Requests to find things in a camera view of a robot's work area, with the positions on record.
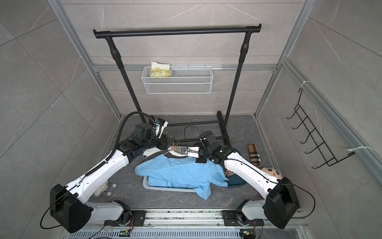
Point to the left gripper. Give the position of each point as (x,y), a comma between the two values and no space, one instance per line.
(163,143)

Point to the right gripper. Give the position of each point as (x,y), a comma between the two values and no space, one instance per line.
(200,160)

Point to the light blue t-shirt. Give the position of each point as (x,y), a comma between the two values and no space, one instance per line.
(182,173)

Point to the pink wire hanger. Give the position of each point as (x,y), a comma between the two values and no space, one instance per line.
(174,148)

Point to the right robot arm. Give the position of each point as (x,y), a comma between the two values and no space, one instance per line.
(279,200)

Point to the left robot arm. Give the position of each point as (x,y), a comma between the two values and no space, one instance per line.
(70,205)

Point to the white garment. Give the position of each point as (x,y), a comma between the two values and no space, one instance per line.
(150,152)

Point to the black clothes rack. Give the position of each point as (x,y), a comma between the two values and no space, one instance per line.
(222,120)

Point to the teal clothespin tray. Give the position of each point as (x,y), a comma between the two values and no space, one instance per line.
(233,180)

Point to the plaid case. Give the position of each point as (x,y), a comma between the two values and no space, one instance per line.
(254,155)

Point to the white laundry basket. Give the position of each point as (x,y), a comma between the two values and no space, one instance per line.
(147,186)

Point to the pink plush doll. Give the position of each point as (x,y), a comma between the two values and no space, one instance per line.
(273,172)

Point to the yellow tissue pack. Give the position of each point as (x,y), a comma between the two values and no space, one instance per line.
(160,70)

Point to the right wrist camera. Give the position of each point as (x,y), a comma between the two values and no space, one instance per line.
(192,151)

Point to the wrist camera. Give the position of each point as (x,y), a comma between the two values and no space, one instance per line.
(161,124)
(192,151)

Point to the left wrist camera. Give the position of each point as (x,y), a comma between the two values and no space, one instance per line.
(161,124)

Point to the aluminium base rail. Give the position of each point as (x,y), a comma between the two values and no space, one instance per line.
(192,224)

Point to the black wall hook rack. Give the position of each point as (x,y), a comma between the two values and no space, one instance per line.
(314,136)

